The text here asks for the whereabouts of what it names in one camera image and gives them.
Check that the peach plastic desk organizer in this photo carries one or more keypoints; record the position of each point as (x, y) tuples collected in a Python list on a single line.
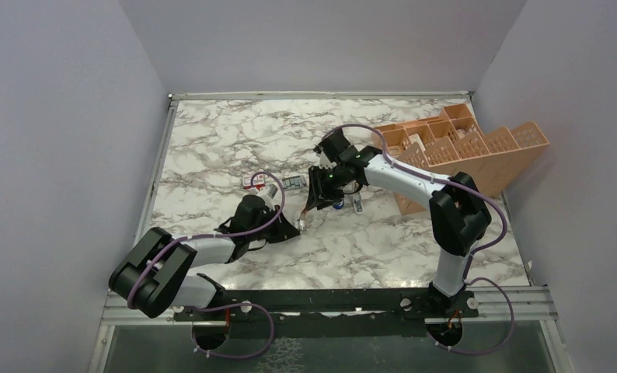
[(453, 142)]

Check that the white tube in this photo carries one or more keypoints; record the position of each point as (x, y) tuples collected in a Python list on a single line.
[(357, 203)]

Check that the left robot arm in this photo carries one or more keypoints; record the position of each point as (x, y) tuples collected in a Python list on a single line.
[(154, 275)]

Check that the aluminium front frame rail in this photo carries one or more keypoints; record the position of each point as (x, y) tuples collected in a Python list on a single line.
[(478, 304)]

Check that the red white staple box sleeve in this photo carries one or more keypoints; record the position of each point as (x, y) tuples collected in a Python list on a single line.
[(253, 181)]

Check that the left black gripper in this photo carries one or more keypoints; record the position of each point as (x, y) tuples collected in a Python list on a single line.
[(284, 230)]

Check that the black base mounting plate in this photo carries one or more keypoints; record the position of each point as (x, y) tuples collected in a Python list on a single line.
[(319, 326)]

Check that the staple box tray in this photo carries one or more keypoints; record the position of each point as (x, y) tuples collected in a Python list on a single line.
[(294, 182)]

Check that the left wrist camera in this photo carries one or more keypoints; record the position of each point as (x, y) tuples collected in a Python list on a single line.
[(268, 193)]

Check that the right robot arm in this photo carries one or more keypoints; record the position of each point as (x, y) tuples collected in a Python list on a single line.
[(458, 211)]

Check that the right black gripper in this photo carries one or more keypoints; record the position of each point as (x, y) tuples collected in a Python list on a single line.
[(318, 195)]

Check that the small white brown eraser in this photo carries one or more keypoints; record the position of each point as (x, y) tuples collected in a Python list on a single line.
[(301, 221)]

